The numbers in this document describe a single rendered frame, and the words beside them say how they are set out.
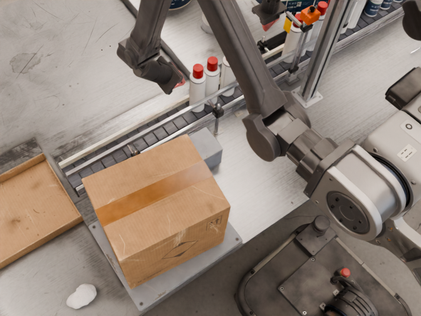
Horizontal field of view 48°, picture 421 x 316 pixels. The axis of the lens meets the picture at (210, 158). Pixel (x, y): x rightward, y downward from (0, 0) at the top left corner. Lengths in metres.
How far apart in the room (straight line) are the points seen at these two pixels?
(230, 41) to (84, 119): 0.92
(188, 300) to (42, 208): 0.95
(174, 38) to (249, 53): 0.97
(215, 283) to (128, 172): 1.16
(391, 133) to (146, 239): 0.60
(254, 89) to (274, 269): 1.30
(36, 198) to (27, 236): 0.12
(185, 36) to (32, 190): 0.78
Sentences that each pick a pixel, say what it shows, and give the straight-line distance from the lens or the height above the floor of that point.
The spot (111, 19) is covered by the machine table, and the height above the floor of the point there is 0.83.
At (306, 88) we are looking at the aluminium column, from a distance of 1.71.
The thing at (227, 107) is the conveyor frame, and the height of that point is 0.87.
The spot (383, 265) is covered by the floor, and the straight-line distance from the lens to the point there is 2.47.
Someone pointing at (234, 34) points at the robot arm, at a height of 1.58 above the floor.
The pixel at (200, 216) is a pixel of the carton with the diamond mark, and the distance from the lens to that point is 1.15.
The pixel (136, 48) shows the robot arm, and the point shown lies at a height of 1.31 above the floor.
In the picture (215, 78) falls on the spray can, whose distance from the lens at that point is 1.49.
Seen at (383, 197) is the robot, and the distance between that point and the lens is 0.82.
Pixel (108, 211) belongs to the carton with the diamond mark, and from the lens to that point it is 1.17.
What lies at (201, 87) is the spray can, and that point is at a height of 1.02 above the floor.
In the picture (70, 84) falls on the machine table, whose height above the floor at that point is 0.83.
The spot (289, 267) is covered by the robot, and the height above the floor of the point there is 0.24.
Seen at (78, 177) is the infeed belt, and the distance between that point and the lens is 1.50.
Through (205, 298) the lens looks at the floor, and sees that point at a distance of 2.24.
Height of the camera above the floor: 2.18
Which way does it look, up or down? 61 degrees down
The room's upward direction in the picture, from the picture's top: 6 degrees clockwise
